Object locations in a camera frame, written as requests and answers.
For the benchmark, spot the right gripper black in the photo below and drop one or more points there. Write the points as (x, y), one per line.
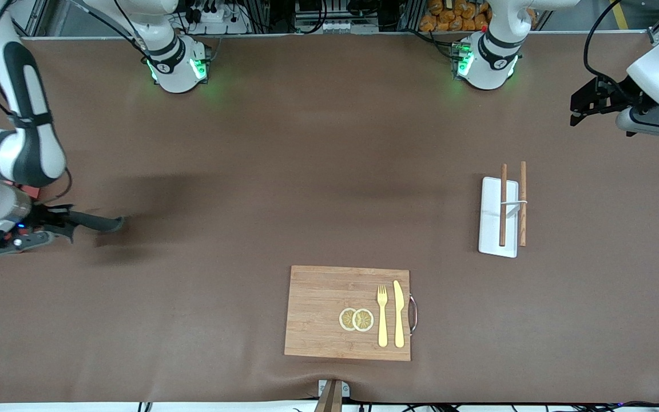
(45, 218)

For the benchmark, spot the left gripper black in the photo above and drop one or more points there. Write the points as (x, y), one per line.
(622, 94)

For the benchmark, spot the pink and grey cloth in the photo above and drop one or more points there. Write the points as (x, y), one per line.
(98, 222)

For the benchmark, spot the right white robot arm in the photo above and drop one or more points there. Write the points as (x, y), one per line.
(172, 68)

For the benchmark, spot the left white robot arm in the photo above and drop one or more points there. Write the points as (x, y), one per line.
(489, 63)

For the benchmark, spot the pink plastic bin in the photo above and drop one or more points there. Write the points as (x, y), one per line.
(29, 190)

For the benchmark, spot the wooden rack rod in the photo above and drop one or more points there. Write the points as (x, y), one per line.
(523, 229)
(503, 229)

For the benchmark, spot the white rack base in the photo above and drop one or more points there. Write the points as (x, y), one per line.
(489, 229)

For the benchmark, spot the orange packets pile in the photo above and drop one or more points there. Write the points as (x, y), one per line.
(449, 20)

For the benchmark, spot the white power strip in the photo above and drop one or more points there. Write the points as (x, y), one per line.
(232, 26)

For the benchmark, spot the wooden cutting board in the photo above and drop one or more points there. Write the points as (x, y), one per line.
(318, 309)

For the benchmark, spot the white socket bar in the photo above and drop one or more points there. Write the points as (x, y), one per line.
(329, 27)

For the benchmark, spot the yellow plastic knife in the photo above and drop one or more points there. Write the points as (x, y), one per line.
(399, 320)

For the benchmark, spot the lemon slice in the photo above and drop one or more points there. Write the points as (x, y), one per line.
(345, 319)
(364, 320)

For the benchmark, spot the yellow plastic fork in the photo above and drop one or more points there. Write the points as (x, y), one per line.
(382, 326)

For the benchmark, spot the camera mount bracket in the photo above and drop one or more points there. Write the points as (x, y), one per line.
(332, 395)

